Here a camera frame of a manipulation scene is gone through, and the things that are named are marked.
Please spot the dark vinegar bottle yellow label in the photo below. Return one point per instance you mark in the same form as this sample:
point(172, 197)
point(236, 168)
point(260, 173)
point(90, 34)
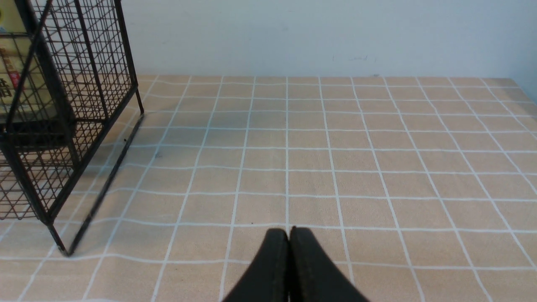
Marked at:
point(34, 110)

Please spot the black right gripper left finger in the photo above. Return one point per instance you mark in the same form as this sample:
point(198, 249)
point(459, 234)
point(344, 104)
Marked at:
point(265, 278)

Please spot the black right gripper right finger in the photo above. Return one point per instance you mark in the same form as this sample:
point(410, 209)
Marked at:
point(313, 276)

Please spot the black wire mesh shelf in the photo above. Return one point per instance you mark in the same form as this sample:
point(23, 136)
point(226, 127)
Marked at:
point(67, 74)

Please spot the beige checkered tablecloth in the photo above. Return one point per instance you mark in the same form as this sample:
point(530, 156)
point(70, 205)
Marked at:
point(419, 189)

